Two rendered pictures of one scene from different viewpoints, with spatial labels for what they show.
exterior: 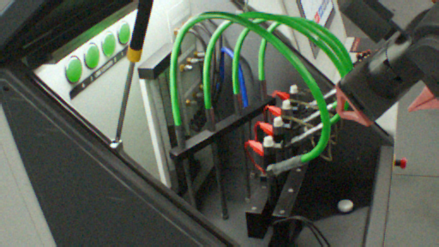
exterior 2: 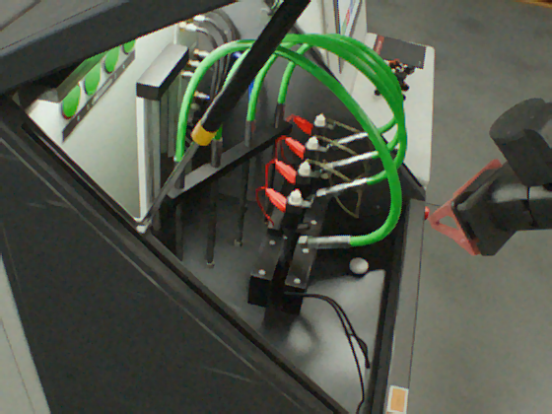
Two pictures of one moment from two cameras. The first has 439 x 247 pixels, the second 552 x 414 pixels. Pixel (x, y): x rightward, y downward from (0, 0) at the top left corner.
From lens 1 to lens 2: 23 cm
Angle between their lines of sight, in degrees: 18
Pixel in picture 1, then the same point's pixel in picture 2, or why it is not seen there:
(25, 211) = not seen: outside the picture
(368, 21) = (527, 165)
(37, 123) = (33, 190)
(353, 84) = (474, 213)
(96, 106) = (89, 143)
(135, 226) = (152, 324)
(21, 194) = not seen: outside the picture
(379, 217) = (409, 297)
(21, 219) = not seen: outside the picture
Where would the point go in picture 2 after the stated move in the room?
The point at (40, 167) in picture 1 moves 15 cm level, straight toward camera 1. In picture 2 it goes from (24, 241) to (72, 331)
